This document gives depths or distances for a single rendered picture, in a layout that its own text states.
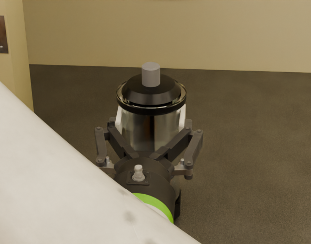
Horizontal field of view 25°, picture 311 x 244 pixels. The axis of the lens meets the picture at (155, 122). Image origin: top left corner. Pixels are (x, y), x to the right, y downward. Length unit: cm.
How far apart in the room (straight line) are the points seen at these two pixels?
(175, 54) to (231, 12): 17
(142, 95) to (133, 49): 64
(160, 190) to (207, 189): 39
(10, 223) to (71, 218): 4
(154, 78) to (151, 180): 22
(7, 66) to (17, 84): 5
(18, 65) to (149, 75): 32
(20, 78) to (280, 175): 51
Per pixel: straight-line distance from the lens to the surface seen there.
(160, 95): 105
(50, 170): 50
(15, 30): 127
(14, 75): 127
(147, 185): 88
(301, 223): 121
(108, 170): 99
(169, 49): 168
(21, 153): 50
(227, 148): 138
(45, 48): 172
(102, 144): 102
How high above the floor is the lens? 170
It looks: 32 degrees down
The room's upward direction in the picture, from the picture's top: straight up
